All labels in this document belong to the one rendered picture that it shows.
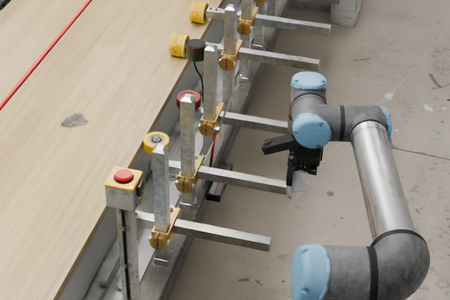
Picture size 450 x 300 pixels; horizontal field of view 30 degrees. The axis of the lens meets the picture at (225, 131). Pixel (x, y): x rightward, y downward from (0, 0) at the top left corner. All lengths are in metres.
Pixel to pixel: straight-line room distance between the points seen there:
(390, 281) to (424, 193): 2.35
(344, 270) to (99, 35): 1.79
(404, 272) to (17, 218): 1.16
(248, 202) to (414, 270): 2.18
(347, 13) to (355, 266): 3.58
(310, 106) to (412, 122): 2.30
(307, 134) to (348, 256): 0.53
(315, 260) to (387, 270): 0.13
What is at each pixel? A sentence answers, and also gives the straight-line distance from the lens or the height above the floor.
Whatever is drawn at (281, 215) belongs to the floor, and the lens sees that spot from 3.67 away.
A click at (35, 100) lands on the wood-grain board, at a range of 2.80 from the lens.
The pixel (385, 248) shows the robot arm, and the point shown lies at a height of 1.37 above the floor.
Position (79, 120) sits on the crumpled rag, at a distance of 2.66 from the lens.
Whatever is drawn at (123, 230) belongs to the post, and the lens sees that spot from 2.02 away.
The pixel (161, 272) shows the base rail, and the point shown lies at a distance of 2.44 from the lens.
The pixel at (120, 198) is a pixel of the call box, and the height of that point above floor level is 1.19.
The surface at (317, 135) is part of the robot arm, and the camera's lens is 2.03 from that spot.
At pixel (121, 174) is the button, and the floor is 1.23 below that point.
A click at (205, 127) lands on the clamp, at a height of 0.86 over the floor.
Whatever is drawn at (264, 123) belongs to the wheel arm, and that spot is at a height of 0.86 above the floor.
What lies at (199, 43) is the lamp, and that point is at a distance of 2.59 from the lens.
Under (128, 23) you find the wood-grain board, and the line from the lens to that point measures 3.20.
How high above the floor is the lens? 2.46
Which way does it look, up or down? 37 degrees down
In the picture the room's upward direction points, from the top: 2 degrees clockwise
